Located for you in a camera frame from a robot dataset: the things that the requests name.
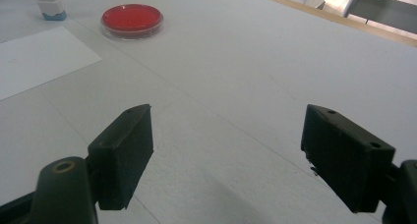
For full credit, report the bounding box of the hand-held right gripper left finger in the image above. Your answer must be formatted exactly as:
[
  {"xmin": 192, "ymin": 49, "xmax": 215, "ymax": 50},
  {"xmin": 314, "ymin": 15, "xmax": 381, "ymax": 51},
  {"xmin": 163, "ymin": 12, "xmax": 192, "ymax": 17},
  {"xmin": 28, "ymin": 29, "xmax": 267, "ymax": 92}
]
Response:
[{"xmin": 87, "ymin": 103, "xmax": 154, "ymax": 211}]

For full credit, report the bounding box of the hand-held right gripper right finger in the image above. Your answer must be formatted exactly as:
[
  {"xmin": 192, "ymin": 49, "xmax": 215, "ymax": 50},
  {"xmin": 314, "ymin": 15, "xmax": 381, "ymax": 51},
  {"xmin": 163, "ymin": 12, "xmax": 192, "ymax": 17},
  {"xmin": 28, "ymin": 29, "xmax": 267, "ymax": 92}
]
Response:
[{"xmin": 300, "ymin": 103, "xmax": 396, "ymax": 214}]

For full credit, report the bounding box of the white paper sheet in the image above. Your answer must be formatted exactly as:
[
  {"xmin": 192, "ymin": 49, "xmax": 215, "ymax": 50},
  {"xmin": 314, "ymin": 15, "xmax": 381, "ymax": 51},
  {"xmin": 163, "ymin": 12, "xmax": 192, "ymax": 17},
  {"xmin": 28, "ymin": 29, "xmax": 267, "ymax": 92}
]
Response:
[{"xmin": 0, "ymin": 26, "xmax": 103, "ymax": 102}]

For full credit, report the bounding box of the red round ink pad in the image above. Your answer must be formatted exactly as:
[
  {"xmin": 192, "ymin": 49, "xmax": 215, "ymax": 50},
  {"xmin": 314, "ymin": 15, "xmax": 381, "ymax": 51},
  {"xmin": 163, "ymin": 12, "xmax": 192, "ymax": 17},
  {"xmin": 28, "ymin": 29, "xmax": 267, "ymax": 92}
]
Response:
[{"xmin": 99, "ymin": 3, "xmax": 165, "ymax": 41}]

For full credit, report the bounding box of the white table cover board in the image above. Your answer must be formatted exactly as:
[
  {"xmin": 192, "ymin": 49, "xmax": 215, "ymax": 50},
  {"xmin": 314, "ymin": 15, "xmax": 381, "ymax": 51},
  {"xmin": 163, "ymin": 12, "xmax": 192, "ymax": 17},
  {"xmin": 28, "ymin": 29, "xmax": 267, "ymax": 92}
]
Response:
[{"xmin": 0, "ymin": 0, "xmax": 417, "ymax": 224}]

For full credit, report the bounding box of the wooden table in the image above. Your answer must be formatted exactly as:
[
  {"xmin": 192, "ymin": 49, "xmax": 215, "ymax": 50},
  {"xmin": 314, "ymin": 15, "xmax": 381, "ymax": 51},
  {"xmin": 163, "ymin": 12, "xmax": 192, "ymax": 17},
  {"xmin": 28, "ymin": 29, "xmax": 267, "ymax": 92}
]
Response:
[{"xmin": 236, "ymin": 0, "xmax": 417, "ymax": 49}]

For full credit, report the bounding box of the white metal desk frame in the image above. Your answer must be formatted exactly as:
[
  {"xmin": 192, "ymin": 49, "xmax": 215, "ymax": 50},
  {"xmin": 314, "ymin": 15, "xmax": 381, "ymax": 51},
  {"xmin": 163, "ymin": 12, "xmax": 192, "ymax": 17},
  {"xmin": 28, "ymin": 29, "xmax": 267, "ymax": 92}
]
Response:
[{"xmin": 308, "ymin": 0, "xmax": 417, "ymax": 35}]

